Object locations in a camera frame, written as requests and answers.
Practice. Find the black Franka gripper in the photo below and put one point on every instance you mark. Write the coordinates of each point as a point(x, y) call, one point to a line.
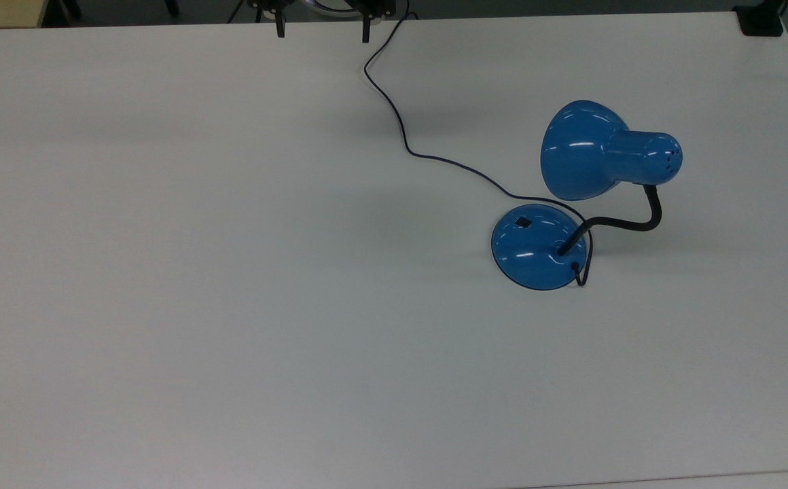
point(375, 6)

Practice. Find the blue gooseneck desk lamp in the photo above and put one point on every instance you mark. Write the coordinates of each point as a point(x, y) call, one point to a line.
point(587, 153)

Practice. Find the black chair leg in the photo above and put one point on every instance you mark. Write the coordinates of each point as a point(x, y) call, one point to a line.
point(172, 7)
point(72, 8)

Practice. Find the beige wooden cabinet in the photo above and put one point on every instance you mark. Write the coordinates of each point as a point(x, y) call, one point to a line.
point(0, 12)

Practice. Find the black table clamp mount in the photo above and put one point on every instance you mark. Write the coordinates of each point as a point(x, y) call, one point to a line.
point(761, 19)

